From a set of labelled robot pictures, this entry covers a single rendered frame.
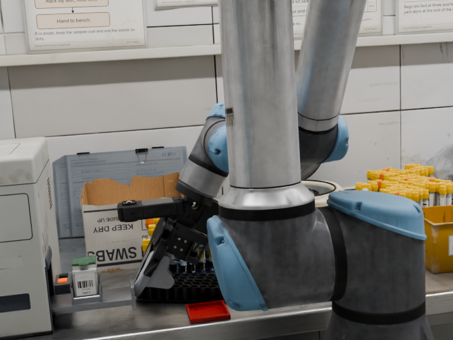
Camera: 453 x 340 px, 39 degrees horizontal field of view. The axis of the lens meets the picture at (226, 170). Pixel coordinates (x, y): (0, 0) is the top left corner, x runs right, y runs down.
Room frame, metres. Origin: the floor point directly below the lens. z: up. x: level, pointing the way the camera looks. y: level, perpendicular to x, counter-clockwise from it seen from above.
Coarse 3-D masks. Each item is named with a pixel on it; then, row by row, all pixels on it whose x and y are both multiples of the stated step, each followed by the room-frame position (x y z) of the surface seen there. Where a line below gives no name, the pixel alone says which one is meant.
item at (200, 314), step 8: (192, 304) 1.07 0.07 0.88; (200, 304) 1.07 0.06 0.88; (208, 304) 1.08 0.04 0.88; (216, 304) 1.08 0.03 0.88; (224, 304) 1.06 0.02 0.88; (192, 312) 1.05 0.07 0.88; (200, 312) 1.05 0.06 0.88; (208, 312) 1.04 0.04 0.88; (216, 312) 1.04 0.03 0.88; (224, 312) 1.04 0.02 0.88; (192, 320) 1.01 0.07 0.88; (200, 320) 1.01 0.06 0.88; (208, 320) 1.01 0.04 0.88
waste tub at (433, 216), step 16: (432, 208) 1.31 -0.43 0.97; (448, 208) 1.31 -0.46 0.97; (432, 224) 1.18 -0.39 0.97; (448, 224) 1.18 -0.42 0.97; (432, 240) 1.18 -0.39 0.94; (448, 240) 1.18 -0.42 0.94; (432, 256) 1.18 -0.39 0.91; (448, 256) 1.18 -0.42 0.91; (432, 272) 1.18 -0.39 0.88; (448, 272) 1.18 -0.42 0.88
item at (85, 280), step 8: (88, 264) 1.04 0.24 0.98; (96, 264) 1.06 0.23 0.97; (72, 272) 1.02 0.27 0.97; (80, 272) 1.03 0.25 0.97; (88, 272) 1.03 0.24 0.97; (96, 272) 1.03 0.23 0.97; (80, 280) 1.03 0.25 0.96; (88, 280) 1.03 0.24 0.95; (96, 280) 1.03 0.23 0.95; (80, 288) 1.02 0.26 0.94; (88, 288) 1.03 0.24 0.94; (96, 288) 1.03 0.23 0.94; (80, 296) 1.02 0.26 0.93
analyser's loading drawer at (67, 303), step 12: (132, 276) 1.09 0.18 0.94; (72, 288) 1.02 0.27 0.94; (120, 288) 1.09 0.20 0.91; (132, 288) 1.03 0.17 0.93; (60, 300) 1.04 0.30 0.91; (72, 300) 1.02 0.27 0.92; (84, 300) 1.02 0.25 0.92; (96, 300) 1.02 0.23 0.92; (108, 300) 1.03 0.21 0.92; (120, 300) 1.03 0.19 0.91; (132, 300) 1.03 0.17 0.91; (60, 312) 1.01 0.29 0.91
